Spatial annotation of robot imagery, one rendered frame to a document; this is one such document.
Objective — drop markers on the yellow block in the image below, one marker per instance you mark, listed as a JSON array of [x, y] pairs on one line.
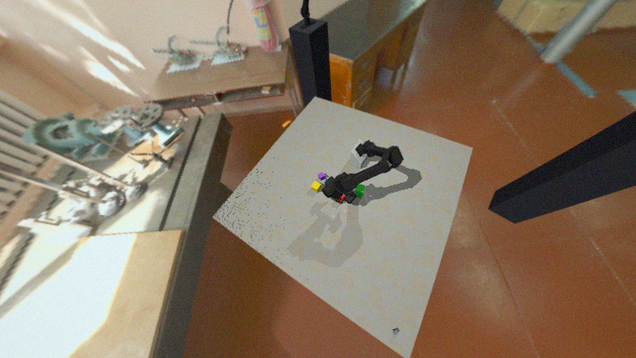
[[316, 186]]

